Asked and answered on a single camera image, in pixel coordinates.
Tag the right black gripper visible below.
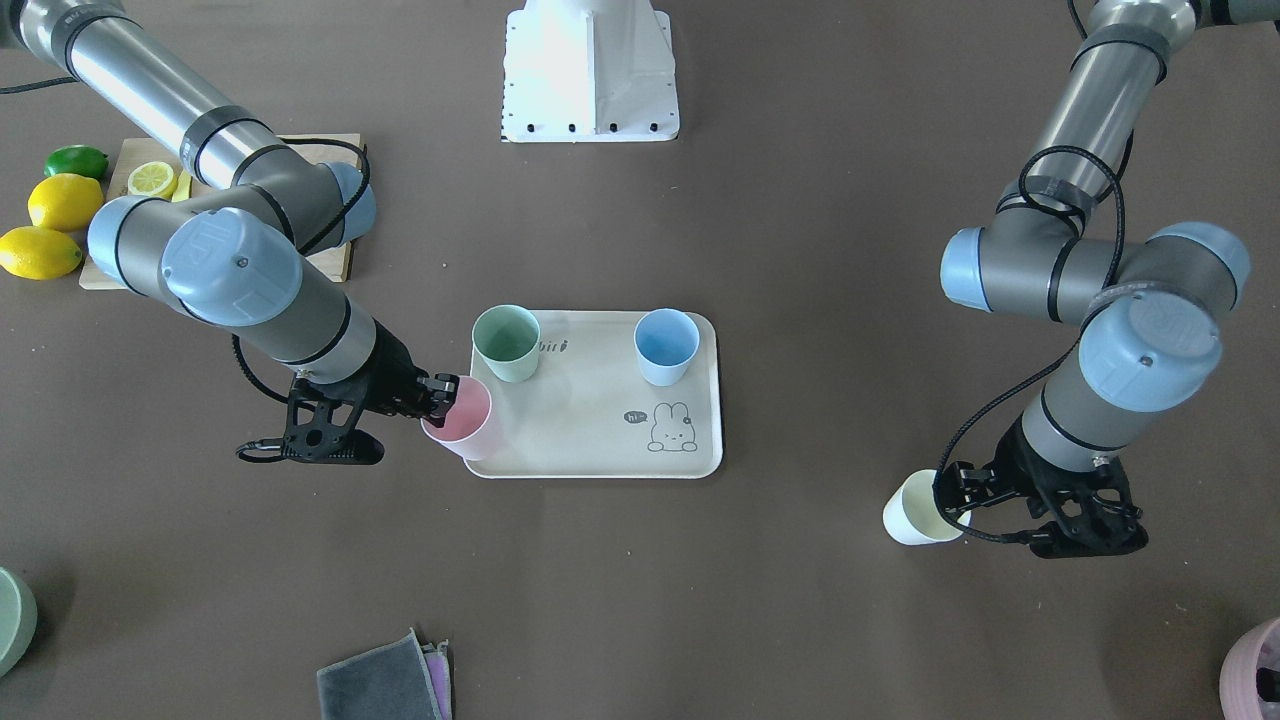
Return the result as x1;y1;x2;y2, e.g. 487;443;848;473
282;323;460;465

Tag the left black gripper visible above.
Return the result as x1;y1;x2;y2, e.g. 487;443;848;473
932;421;1149;559

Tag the pink cup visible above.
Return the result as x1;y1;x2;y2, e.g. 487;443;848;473
420;375;506;461

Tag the cream cup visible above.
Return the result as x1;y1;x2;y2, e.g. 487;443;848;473
882;468;963;546

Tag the green cup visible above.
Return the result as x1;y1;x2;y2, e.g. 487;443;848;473
471;304;541;383

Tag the blue cup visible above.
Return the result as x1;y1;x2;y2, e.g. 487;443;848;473
634;307;701;387

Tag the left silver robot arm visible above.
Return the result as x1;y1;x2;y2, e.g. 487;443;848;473
931;1;1279;559

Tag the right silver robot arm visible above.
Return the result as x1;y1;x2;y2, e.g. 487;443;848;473
3;1;460;465

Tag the cream rabbit tray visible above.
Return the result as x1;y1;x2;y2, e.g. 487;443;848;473
468;310;723;479

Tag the pink bowl with ice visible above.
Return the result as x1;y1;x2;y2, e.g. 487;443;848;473
1219;618;1279;719

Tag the grey cloth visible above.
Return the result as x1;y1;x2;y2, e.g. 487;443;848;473
316;632;454;719

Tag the lemon slice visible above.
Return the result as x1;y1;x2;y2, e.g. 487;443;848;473
125;161;179;200

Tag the wooden cutting board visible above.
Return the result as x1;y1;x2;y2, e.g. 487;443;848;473
79;133;365;291

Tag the yellow lemon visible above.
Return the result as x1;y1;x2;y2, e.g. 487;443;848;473
27;173;104;232
1;225;84;281

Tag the green lime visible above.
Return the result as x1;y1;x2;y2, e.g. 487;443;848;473
44;143;110;181

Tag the green bowl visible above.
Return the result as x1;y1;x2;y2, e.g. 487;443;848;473
0;568;38;676

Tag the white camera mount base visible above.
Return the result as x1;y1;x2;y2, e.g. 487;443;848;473
500;1;680;143

